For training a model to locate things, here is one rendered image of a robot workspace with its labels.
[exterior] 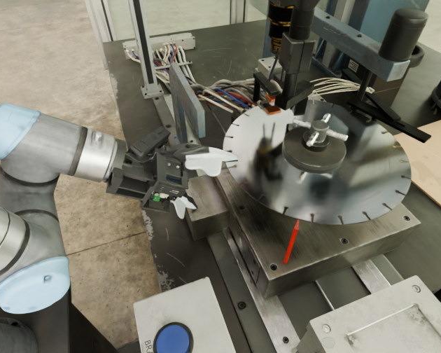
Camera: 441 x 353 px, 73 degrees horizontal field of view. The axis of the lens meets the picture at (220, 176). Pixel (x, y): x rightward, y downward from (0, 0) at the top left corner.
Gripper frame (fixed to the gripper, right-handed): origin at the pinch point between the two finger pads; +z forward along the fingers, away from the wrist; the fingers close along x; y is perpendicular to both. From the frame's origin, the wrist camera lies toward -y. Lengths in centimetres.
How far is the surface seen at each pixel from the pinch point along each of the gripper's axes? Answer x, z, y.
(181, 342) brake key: -2.6, -8.5, 27.1
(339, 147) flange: 18.0, 14.8, 1.7
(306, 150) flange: 14.7, 9.4, 1.8
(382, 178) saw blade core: 19.5, 19.0, 9.3
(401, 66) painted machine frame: 32.9, 24.7, -11.1
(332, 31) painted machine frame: 29.4, 19.9, -30.0
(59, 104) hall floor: -128, -34, -181
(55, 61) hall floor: -139, -49, -257
